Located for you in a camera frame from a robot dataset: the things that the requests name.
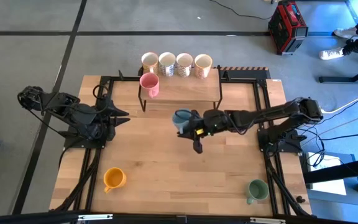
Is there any black aluminium table frame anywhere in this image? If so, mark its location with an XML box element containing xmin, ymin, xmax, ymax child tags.
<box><xmin>54</xmin><ymin>70</ymin><xmax>312</xmax><ymax>218</ymax></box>

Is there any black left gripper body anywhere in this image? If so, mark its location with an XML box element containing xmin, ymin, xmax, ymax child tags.
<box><xmin>94</xmin><ymin>94</ymin><xmax>117</xmax><ymax>141</ymax></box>

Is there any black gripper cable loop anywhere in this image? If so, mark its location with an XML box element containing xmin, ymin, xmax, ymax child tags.
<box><xmin>92</xmin><ymin>83</ymin><xmax>109</xmax><ymax>100</ymax></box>

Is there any blue patterned white mug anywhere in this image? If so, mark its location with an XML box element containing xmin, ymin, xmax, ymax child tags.
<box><xmin>158</xmin><ymin>52</ymin><xmax>177</xmax><ymax>77</ymax></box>

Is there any red black power station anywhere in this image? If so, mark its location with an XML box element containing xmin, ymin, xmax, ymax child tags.
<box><xmin>267</xmin><ymin>0</ymin><xmax>309</xmax><ymax>56</ymax></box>

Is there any black table beam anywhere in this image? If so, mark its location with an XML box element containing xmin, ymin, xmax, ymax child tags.
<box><xmin>303</xmin><ymin>157</ymin><xmax>358</xmax><ymax>184</ymax></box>

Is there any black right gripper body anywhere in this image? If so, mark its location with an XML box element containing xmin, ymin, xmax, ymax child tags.
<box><xmin>183</xmin><ymin>108</ymin><xmax>232</xmax><ymax>155</ymax></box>

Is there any silver metal bracket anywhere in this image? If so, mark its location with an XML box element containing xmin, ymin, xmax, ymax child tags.
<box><xmin>249</xmin><ymin>217</ymin><xmax>286</xmax><ymax>224</ymax></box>
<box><xmin>77</xmin><ymin>213</ymin><xmax>114</xmax><ymax>222</ymax></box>

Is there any black desk foot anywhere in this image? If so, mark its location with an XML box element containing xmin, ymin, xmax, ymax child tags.
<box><xmin>318</xmin><ymin>60</ymin><xmax>358</xmax><ymax>84</ymax></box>

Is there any person's white shoe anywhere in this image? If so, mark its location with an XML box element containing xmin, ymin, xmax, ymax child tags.
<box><xmin>333</xmin><ymin>26</ymin><xmax>358</xmax><ymax>39</ymax></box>
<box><xmin>318</xmin><ymin>47</ymin><xmax>345</xmax><ymax>61</ymax></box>

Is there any plain yellow mug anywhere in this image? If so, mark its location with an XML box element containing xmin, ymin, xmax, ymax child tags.
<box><xmin>103</xmin><ymin>167</ymin><xmax>127</xmax><ymax>194</ymax></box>

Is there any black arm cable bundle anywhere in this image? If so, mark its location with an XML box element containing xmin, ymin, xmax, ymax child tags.
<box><xmin>54</xmin><ymin>148</ymin><xmax>102</xmax><ymax>212</ymax></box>
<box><xmin>264</xmin><ymin>152</ymin><xmax>310</xmax><ymax>217</ymax></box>

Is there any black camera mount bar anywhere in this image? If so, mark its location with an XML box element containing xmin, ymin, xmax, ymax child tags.
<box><xmin>0</xmin><ymin>210</ymin><xmax>358</xmax><ymax>224</ymax></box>

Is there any plain pink mug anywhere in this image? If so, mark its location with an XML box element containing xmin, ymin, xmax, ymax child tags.
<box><xmin>139</xmin><ymin>72</ymin><xmax>160</xmax><ymax>99</ymax></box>

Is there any orange patterned white mug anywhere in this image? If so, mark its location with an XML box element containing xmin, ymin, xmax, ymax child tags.
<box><xmin>193</xmin><ymin>54</ymin><xmax>213</xmax><ymax>79</ymax></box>

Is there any thin black cable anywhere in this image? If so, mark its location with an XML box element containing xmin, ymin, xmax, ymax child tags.
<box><xmin>300</xmin><ymin>130</ymin><xmax>358</xmax><ymax>141</ymax></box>

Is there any plain green mug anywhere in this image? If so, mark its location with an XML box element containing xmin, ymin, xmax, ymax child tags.
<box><xmin>246</xmin><ymin>179</ymin><xmax>270</xmax><ymax>205</ymax></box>

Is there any red floral patterned mug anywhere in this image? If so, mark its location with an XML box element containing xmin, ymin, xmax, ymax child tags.
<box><xmin>175</xmin><ymin>52</ymin><xmax>194</xmax><ymax>78</ymax></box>

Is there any wooden shelf with black legs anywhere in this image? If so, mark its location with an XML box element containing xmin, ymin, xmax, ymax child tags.
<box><xmin>137</xmin><ymin>63</ymin><xmax>224</xmax><ymax>114</ymax></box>

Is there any black floor cable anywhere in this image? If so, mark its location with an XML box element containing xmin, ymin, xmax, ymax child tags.
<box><xmin>209</xmin><ymin>0</ymin><xmax>273</xmax><ymax>21</ymax></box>

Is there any yellow patterned white mug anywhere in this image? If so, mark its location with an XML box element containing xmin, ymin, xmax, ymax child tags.
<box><xmin>140</xmin><ymin>52</ymin><xmax>160</xmax><ymax>75</ymax></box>

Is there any light blue faceted mug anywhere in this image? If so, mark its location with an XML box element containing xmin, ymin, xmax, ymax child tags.
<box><xmin>171</xmin><ymin>108</ymin><xmax>195</xmax><ymax>135</ymax></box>

